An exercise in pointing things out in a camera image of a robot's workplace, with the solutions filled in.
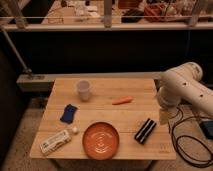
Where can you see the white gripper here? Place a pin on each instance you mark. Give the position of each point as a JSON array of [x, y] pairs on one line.
[[163, 116]]

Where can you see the orange ceramic bowl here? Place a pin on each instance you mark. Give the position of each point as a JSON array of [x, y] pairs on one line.
[[100, 141]]

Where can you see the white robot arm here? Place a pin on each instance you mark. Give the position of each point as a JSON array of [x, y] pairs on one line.
[[183, 83]]

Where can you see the wooden table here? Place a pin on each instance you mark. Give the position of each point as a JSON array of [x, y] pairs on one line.
[[126, 118]]

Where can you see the orange carrot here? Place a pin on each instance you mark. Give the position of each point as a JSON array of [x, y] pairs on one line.
[[122, 100]]

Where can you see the black power adapter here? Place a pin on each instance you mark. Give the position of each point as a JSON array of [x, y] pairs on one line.
[[207, 128]]

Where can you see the white plastic bottle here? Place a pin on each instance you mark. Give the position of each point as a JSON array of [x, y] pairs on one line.
[[57, 140]]

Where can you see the metal diagonal pole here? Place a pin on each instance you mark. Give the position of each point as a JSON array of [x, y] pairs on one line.
[[26, 69]]

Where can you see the metal base rail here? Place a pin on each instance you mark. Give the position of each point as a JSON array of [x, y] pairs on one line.
[[44, 82]]

